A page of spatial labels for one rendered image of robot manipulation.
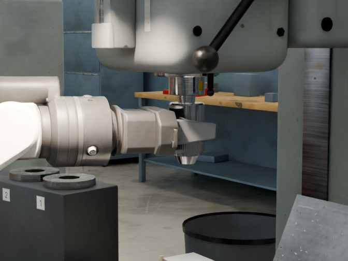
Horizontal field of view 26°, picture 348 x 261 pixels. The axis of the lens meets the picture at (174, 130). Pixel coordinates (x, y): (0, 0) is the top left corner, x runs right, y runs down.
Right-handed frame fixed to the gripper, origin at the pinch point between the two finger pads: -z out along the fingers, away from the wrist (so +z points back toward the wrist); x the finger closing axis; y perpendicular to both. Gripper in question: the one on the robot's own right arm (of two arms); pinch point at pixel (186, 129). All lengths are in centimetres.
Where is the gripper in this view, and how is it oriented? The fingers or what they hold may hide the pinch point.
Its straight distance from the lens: 99.0
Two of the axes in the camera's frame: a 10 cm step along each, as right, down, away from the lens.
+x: -3.1, -1.1, 9.4
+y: -0.2, 9.9, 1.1
